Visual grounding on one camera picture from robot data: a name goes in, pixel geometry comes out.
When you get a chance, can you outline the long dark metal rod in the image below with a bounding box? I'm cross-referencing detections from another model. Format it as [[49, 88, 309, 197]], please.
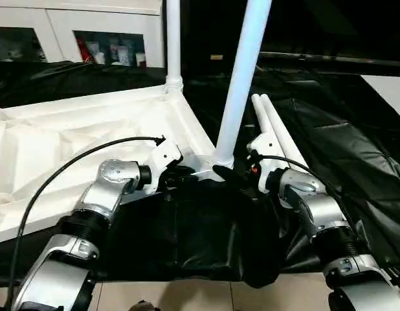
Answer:
[[258, 51, 400, 68]]

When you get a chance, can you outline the red bottle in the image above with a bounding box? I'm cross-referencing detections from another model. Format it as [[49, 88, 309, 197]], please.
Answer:
[[76, 37, 90, 63]]

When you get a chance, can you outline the white cabinet with glass doors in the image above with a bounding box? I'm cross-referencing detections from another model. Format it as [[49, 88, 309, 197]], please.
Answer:
[[0, 0, 165, 68]]

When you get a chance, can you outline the grey robot body part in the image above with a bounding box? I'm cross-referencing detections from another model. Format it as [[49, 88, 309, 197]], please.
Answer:
[[130, 300, 157, 311]]

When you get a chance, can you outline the white flat board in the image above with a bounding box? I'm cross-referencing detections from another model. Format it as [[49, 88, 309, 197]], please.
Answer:
[[360, 75, 400, 124]]

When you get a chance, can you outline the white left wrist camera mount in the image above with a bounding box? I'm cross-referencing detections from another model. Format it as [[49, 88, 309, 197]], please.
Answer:
[[144, 137, 184, 197]]

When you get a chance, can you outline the black left wrist camera cable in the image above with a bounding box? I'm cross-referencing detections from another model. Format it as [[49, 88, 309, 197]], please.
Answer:
[[7, 135, 168, 311]]

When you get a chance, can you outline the white plastic table top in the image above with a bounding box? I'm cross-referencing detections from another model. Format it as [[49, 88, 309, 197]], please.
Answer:
[[0, 84, 235, 246]]

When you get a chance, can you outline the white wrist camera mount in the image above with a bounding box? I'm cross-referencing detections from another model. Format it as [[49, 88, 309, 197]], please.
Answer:
[[144, 137, 184, 197], [247, 131, 289, 195]]

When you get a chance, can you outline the black plastic mat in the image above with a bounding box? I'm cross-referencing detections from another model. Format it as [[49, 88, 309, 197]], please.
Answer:
[[0, 60, 400, 289]]

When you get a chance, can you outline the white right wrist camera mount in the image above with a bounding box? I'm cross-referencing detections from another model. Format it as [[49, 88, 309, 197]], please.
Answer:
[[247, 131, 289, 195]]

